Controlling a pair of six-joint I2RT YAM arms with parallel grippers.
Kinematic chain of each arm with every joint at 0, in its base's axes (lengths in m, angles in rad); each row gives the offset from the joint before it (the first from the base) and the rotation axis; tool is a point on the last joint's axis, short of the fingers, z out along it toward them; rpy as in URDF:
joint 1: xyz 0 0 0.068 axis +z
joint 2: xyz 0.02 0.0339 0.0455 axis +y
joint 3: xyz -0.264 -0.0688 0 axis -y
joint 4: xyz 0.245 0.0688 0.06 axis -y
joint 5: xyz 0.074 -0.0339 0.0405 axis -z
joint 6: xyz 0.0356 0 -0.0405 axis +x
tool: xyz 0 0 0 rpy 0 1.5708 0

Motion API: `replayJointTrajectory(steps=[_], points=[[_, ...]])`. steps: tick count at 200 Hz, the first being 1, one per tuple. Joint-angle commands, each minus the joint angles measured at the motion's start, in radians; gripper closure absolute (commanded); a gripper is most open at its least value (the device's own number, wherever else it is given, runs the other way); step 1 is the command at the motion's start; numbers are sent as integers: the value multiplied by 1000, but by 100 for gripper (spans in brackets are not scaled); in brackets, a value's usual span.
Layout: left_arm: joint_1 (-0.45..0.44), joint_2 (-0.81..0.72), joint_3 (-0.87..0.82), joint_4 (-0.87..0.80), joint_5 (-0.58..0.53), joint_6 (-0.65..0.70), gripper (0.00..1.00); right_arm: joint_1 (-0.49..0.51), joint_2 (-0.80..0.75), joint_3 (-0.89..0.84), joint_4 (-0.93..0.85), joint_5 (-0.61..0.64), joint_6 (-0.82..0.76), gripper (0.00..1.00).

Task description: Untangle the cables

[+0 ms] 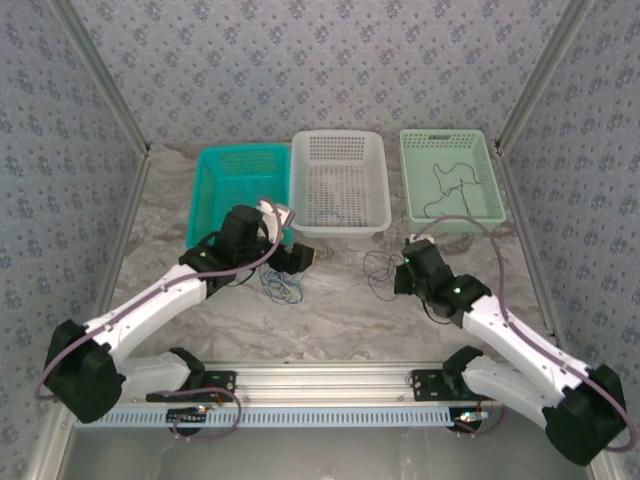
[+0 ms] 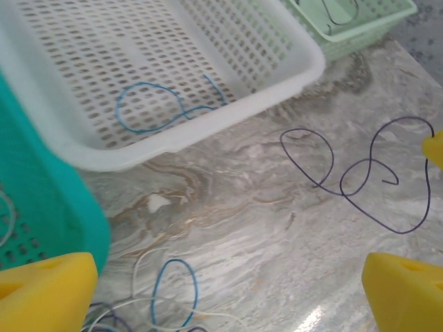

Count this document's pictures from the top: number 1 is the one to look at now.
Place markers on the aluminium side rail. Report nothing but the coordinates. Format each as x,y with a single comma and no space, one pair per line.
120,250
525,235

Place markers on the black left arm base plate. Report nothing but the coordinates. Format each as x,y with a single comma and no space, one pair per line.
220,382

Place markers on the aluminium frame post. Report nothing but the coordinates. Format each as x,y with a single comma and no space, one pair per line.
538,75
106,75

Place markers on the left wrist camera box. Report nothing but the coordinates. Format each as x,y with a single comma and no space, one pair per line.
280,220

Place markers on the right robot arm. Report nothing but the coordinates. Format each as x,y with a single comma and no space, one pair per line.
525,345

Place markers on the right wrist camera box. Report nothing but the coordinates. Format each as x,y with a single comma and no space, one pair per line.
420,239

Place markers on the small circuit board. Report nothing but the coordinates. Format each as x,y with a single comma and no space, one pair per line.
470,417
187,414

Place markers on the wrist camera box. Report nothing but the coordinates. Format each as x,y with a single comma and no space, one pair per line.
420,239
280,220

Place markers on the aluminium front rail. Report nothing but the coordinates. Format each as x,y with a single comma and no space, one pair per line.
320,380

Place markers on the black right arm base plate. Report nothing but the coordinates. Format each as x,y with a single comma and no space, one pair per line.
425,387

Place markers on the white plastic basket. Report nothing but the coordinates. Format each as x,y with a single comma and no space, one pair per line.
340,175

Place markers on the mint green plastic basket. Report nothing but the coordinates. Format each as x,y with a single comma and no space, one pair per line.
450,145

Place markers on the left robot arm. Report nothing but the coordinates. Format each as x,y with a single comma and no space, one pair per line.
150,305

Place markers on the teal plastic basket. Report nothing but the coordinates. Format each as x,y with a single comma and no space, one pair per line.
235,170

